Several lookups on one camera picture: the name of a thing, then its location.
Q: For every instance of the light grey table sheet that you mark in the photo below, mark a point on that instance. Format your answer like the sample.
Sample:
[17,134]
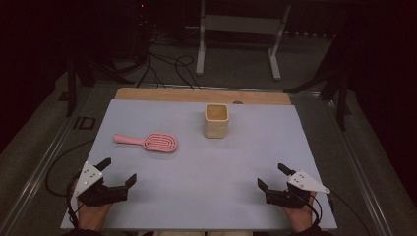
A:
[203,177]

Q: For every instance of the aluminium rail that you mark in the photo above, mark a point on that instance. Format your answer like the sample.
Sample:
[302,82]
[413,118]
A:
[359,170]
[36,175]

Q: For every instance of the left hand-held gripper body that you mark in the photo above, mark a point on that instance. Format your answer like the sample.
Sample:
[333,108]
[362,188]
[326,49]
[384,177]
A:
[88,178]

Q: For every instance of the dark equipment with red light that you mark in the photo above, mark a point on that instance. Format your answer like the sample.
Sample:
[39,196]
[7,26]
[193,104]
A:
[142,19]

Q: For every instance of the person's left hand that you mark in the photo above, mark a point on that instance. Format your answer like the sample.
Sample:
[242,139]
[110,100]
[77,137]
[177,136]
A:
[91,216]

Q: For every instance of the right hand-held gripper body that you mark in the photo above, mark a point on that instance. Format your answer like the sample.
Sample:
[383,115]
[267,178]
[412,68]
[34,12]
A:
[303,183]

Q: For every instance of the person's right hand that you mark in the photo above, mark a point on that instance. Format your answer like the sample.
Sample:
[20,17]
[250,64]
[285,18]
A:
[303,218]

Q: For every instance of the white metal stand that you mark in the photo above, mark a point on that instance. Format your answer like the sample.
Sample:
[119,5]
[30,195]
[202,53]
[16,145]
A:
[241,24]

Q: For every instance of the beige square cup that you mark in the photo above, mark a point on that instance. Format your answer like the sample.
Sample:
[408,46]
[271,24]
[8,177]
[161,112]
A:
[216,126]

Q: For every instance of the pink hairbrush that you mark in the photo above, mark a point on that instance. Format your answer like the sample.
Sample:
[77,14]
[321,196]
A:
[160,142]

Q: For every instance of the black stand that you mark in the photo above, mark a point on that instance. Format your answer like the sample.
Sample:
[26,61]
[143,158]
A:
[342,98]
[71,85]

